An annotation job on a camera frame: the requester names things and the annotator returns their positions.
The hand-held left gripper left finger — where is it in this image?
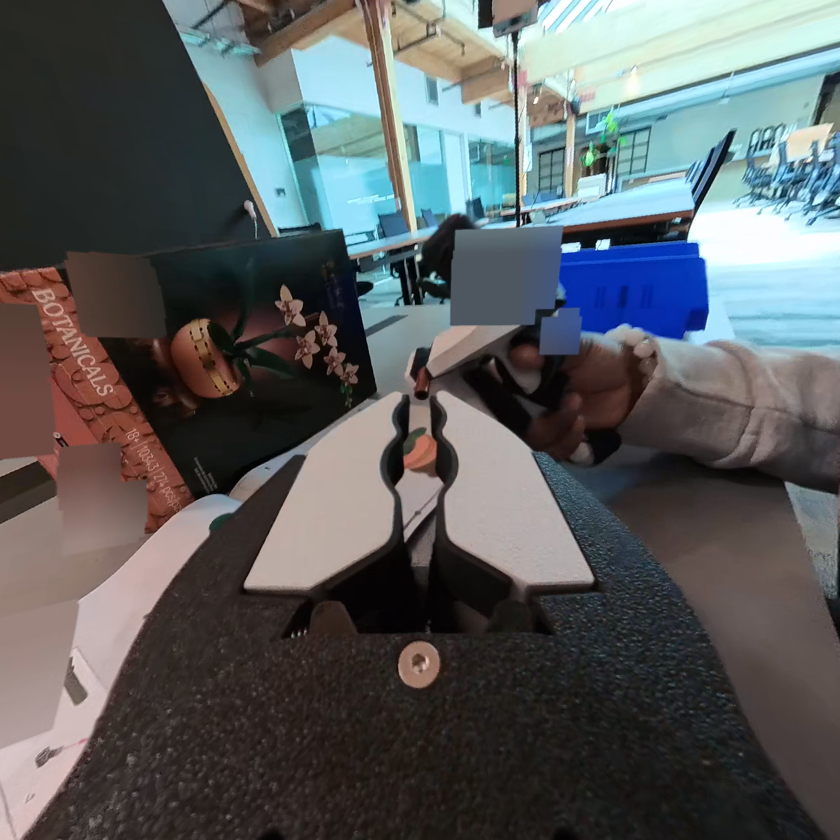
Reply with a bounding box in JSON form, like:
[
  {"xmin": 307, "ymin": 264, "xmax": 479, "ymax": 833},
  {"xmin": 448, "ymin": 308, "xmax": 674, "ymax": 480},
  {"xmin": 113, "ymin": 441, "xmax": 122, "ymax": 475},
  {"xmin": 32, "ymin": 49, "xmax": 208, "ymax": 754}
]
[{"xmin": 243, "ymin": 391, "xmax": 416, "ymax": 632}]

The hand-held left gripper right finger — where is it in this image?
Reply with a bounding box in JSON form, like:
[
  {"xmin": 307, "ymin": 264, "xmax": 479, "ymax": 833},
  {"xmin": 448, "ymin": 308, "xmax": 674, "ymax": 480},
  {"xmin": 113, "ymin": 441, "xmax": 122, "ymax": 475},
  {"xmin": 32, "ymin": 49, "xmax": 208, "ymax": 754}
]
[{"xmin": 428, "ymin": 390, "xmax": 596, "ymax": 632}]

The person's right forearm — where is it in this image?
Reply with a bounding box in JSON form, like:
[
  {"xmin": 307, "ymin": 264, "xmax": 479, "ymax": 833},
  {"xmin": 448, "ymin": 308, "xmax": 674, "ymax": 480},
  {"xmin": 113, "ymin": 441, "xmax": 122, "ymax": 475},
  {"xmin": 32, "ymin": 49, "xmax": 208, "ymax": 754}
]
[{"xmin": 604, "ymin": 323, "xmax": 840, "ymax": 494}]

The grey desk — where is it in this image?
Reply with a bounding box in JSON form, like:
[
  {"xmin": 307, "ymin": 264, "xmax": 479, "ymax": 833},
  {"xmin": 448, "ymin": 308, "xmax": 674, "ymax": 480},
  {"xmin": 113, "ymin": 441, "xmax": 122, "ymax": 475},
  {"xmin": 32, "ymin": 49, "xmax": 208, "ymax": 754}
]
[{"xmin": 0, "ymin": 303, "xmax": 840, "ymax": 840}]

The person's right hand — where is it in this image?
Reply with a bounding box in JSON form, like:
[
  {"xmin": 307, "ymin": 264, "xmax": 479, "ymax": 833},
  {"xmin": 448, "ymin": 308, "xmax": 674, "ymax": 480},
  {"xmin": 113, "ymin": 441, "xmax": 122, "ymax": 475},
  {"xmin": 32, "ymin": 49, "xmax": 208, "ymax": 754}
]
[{"xmin": 508, "ymin": 331, "xmax": 651, "ymax": 462}]

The black orchid print box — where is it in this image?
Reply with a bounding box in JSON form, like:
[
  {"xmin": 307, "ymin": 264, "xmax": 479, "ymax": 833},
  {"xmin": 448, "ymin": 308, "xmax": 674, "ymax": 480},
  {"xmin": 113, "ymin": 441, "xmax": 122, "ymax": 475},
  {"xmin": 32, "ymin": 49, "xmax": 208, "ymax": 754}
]
[{"xmin": 0, "ymin": 230, "xmax": 379, "ymax": 534}]

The blue plastic bin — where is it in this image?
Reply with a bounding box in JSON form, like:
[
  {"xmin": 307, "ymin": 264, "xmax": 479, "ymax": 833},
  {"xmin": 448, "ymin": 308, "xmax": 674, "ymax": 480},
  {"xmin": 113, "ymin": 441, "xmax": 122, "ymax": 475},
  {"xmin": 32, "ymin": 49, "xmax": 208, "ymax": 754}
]
[{"xmin": 558, "ymin": 241, "xmax": 710, "ymax": 340}]

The white instruction booklet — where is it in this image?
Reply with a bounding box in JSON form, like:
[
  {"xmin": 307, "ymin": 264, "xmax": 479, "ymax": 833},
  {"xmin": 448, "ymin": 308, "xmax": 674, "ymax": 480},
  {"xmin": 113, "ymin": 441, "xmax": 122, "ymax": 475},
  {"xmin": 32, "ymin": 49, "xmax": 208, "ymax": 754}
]
[{"xmin": 0, "ymin": 427, "xmax": 460, "ymax": 840}]

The long wooden table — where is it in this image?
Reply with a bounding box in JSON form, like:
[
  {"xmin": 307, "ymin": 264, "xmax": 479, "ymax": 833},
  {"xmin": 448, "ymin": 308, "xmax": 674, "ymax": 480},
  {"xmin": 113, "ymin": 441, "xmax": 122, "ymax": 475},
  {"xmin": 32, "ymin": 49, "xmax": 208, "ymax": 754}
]
[{"xmin": 525, "ymin": 184, "xmax": 698, "ymax": 245}]

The black stand with device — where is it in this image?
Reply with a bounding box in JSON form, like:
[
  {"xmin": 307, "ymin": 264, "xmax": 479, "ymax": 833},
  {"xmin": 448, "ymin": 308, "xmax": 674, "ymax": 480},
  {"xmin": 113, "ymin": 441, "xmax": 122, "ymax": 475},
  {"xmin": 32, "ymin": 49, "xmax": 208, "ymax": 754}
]
[{"xmin": 489, "ymin": 0, "xmax": 542, "ymax": 227}]

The green hanging plant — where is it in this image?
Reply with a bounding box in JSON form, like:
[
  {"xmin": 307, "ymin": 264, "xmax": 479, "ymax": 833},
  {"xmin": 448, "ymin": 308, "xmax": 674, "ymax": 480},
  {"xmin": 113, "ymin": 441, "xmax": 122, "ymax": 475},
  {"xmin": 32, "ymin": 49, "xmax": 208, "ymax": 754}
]
[{"xmin": 581, "ymin": 108, "xmax": 624, "ymax": 175}]

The black monitor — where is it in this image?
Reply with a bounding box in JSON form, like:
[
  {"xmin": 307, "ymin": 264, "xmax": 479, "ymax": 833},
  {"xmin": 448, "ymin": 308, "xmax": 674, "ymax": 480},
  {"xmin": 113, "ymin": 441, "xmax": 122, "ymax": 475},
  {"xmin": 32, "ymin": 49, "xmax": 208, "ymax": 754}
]
[{"xmin": 686, "ymin": 129, "xmax": 737, "ymax": 240}]

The group of black office chairs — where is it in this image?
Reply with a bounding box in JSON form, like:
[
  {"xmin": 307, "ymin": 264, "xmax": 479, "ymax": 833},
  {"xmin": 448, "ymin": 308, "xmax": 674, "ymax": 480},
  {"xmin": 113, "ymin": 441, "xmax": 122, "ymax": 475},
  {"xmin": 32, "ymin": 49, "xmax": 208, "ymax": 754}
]
[{"xmin": 731, "ymin": 121, "xmax": 840, "ymax": 227}]

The black partition panel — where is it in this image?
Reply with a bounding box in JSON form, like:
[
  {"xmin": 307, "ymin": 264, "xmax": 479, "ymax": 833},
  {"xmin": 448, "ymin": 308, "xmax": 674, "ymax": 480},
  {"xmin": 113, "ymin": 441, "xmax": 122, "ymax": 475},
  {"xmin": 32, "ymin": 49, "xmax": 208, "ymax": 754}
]
[{"xmin": 0, "ymin": 0, "xmax": 278, "ymax": 273}]

